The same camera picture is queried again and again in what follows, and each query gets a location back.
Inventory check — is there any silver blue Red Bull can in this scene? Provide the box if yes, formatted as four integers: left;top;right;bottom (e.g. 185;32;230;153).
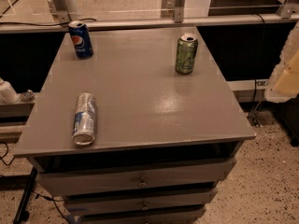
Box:
72;93;96;146

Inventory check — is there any green soda can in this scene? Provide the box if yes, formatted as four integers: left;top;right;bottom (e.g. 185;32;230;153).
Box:
175;33;198;75

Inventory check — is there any blue Pepsi can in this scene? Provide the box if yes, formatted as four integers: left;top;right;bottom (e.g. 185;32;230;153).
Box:
68;21;93;59

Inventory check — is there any grey drawer cabinet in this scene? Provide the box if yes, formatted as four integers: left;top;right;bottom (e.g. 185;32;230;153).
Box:
15;28;254;224

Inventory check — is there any white plastic pipe fitting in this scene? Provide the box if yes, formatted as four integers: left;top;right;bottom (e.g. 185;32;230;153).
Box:
0;78;19;104

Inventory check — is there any black metal stand leg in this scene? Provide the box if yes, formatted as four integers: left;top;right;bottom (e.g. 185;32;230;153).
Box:
13;168;37;224

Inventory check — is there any black floor cable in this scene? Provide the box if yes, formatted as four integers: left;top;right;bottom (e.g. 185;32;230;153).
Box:
0;141;17;167

